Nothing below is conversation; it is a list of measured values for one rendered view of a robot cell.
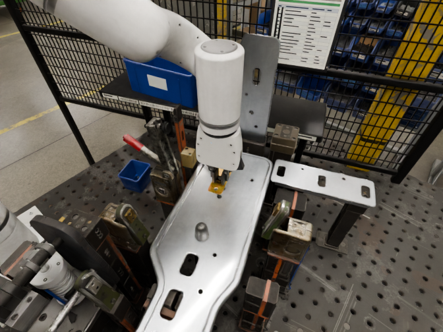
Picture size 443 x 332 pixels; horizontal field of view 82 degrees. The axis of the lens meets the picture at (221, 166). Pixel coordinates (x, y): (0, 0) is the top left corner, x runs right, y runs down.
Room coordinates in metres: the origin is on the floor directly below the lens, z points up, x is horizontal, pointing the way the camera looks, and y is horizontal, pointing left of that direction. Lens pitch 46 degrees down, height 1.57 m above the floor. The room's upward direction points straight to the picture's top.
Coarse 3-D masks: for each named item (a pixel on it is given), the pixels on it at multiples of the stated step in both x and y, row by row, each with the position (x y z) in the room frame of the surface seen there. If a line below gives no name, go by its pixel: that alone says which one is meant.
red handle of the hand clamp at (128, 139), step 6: (126, 138) 0.51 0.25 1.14; (132, 138) 0.52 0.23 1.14; (132, 144) 0.51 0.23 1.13; (138, 144) 0.51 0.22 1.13; (138, 150) 0.50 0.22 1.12; (144, 150) 0.50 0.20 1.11; (150, 150) 0.51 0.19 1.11; (150, 156) 0.49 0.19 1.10; (156, 156) 0.50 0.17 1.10; (156, 162) 0.49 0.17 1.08; (174, 168) 0.48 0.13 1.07
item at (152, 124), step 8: (152, 120) 0.50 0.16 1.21; (160, 120) 0.50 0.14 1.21; (152, 128) 0.47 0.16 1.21; (160, 128) 0.48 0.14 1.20; (168, 128) 0.48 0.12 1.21; (152, 136) 0.47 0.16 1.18; (160, 136) 0.49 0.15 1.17; (160, 144) 0.47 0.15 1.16; (168, 144) 0.49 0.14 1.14; (160, 152) 0.47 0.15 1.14; (168, 152) 0.49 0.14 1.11; (160, 160) 0.47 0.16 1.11; (168, 160) 0.48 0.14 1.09; (168, 168) 0.46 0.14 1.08; (176, 168) 0.49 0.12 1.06
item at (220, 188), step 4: (220, 172) 0.46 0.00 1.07; (220, 176) 0.44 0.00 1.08; (216, 180) 0.43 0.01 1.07; (220, 180) 0.43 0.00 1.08; (212, 184) 0.42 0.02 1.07; (216, 184) 0.42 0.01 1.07; (220, 184) 0.42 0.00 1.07; (224, 184) 0.42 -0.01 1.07; (208, 188) 0.41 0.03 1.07; (212, 188) 0.41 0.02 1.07; (220, 188) 0.41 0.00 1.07; (212, 192) 0.40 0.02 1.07; (216, 192) 0.40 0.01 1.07; (220, 192) 0.40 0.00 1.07
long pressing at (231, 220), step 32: (256, 160) 0.58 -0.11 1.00; (192, 192) 0.45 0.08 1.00; (224, 192) 0.45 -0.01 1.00; (256, 192) 0.45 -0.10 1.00; (192, 224) 0.35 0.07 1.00; (224, 224) 0.35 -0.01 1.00; (256, 224) 0.35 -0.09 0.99; (160, 256) 0.26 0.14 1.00; (224, 256) 0.26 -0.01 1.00; (160, 288) 0.19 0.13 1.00; (192, 288) 0.19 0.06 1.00; (224, 288) 0.19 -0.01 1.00; (160, 320) 0.13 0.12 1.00; (192, 320) 0.13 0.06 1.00
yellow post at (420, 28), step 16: (432, 0) 0.84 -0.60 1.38; (416, 16) 0.90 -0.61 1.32; (416, 32) 0.84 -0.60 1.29; (432, 32) 0.82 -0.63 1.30; (400, 48) 0.90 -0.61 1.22; (432, 48) 0.82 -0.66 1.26; (400, 64) 0.84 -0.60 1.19; (432, 64) 0.81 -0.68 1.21; (384, 96) 0.84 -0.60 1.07; (400, 96) 0.82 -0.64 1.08; (384, 112) 0.83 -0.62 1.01; (400, 112) 0.81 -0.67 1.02; (368, 128) 0.84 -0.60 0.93; (384, 128) 0.82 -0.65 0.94; (352, 144) 0.92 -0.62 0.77; (368, 144) 0.83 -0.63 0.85; (384, 144) 0.81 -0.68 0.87; (368, 160) 0.82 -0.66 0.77
